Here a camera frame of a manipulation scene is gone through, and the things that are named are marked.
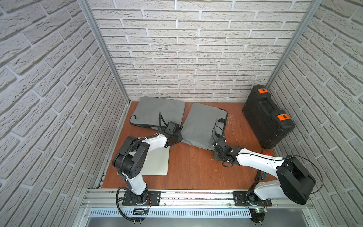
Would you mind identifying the grey laptop bag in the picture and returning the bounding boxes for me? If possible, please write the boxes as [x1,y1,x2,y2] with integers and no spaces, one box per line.
[130,97,185,130]
[181,103,228,151]

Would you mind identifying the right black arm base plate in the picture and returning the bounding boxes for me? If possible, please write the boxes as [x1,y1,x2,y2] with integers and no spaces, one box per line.
[232,191,272,207]

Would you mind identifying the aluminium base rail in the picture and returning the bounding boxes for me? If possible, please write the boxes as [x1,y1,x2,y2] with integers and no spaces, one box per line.
[82,188,314,211]

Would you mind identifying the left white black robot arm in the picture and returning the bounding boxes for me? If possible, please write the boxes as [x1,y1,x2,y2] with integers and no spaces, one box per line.
[112,122,183,205]

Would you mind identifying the green handled ratchet wrench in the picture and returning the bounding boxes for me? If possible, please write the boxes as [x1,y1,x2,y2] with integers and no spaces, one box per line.
[261,172,268,180]

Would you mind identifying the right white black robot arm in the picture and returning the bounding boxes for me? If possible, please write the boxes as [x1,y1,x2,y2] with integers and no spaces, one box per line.
[211,137,316,206]

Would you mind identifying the silver apple laptop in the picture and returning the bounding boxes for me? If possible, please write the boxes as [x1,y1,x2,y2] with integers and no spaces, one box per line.
[141,147,170,176]

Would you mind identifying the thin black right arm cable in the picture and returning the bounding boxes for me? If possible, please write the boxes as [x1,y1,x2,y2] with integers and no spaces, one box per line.
[283,154,324,195]

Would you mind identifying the black tool case orange latches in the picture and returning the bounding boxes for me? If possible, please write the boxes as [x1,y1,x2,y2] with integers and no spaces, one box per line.
[243,85,296,149]

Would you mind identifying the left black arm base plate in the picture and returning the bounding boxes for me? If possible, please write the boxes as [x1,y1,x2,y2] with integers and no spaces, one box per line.
[122,191,161,206]

